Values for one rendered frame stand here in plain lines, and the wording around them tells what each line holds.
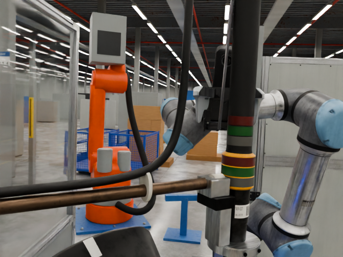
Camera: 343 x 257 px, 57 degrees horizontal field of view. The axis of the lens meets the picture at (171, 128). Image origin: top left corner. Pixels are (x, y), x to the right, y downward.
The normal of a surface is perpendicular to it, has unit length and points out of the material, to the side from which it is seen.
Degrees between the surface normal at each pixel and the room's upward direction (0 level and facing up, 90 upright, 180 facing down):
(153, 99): 90
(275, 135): 90
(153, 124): 90
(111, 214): 90
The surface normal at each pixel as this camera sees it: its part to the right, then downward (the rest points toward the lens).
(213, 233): -0.85, 0.00
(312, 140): -0.69, 0.19
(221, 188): 0.52, 0.08
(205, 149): -0.11, 0.07
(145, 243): 0.48, -0.78
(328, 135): 0.24, 0.26
